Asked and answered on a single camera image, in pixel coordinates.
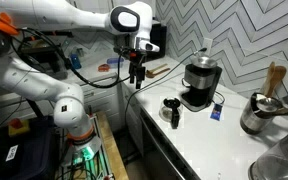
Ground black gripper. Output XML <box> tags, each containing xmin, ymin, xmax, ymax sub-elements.
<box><xmin>118</xmin><ymin>46</ymin><xmax>147</xmax><ymax>90</ymax></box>

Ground glass coffee jar black handle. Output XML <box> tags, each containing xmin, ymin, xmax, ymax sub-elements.
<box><xmin>158</xmin><ymin>97</ymin><xmax>184</xmax><ymax>130</ymax></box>

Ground robot base green light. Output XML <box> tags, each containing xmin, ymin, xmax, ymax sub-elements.
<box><xmin>62</xmin><ymin>133</ymin><xmax>115</xmax><ymax>180</ymax></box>

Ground black steel coffee machine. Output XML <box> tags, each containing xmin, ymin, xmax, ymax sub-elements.
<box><xmin>179</xmin><ymin>55</ymin><xmax>223</xmax><ymax>113</ymax></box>

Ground clear blue container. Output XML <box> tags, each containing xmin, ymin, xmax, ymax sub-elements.
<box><xmin>106</xmin><ymin>57</ymin><xmax>125</xmax><ymax>66</ymax></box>

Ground orange object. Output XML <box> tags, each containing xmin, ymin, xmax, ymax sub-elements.
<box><xmin>97</xmin><ymin>63</ymin><xmax>111</xmax><ymax>73</ymax></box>

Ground white cabinet drawers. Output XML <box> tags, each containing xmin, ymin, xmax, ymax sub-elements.
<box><xmin>0</xmin><ymin>73</ymin><xmax>125</xmax><ymax>134</ymax></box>

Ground black kitchen appliance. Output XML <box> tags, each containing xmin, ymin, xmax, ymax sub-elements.
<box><xmin>150</xmin><ymin>19</ymin><xmax>168</xmax><ymax>61</ymax></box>

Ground blue bottle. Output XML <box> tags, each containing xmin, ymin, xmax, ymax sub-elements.
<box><xmin>69</xmin><ymin>53</ymin><xmax>82</xmax><ymax>70</ymax></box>

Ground wooden plank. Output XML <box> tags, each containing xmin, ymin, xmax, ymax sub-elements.
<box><xmin>95</xmin><ymin>110</ymin><xmax>130</xmax><ymax>180</ymax></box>

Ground dark dishwasher front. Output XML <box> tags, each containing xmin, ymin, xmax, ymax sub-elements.
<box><xmin>139</xmin><ymin>109</ymin><xmax>202</xmax><ymax>180</ymax></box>

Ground white upper cabinet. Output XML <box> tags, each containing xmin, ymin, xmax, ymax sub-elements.
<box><xmin>65</xmin><ymin>0</ymin><xmax>157</xmax><ymax>10</ymax></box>

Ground blue packet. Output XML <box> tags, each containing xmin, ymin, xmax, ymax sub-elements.
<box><xmin>209</xmin><ymin>102</ymin><xmax>224</xmax><ymax>122</ymax></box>

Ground steel utensil holder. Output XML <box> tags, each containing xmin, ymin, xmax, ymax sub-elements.
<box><xmin>239</xmin><ymin>92</ymin><xmax>280</xmax><ymax>136</ymax></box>

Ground yellow emergency stop box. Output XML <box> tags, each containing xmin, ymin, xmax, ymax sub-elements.
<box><xmin>7</xmin><ymin>118</ymin><xmax>31</xmax><ymax>138</ymax></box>

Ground wooden spatula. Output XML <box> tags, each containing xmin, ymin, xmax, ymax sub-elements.
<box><xmin>263</xmin><ymin>61</ymin><xmax>276</xmax><ymax>96</ymax></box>

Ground black case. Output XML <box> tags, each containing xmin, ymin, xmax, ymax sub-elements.
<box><xmin>0</xmin><ymin>116</ymin><xmax>60</xmax><ymax>180</ymax></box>

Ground steel ladle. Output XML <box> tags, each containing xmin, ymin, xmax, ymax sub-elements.
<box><xmin>254</xmin><ymin>91</ymin><xmax>288</xmax><ymax>118</ymax></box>

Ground large wooden spoon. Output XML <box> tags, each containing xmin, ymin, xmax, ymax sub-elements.
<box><xmin>267</xmin><ymin>65</ymin><xmax>288</xmax><ymax>98</ymax></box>

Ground steel glass bowl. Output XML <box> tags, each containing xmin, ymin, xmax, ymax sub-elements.
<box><xmin>247</xmin><ymin>125</ymin><xmax>288</xmax><ymax>180</ymax></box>

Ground long black power cable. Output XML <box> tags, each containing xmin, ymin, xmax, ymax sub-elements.
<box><xmin>123</xmin><ymin>47</ymin><xmax>208</xmax><ymax>161</ymax></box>

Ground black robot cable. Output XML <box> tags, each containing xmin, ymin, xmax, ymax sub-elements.
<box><xmin>10</xmin><ymin>28</ymin><xmax>132</xmax><ymax>89</ymax></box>

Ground white wall outlet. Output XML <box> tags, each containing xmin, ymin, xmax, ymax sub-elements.
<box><xmin>202</xmin><ymin>37</ymin><xmax>214</xmax><ymax>56</ymax></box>

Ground black coffee machine cord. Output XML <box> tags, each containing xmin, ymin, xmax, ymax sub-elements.
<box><xmin>213</xmin><ymin>90</ymin><xmax>226</xmax><ymax>104</ymax></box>

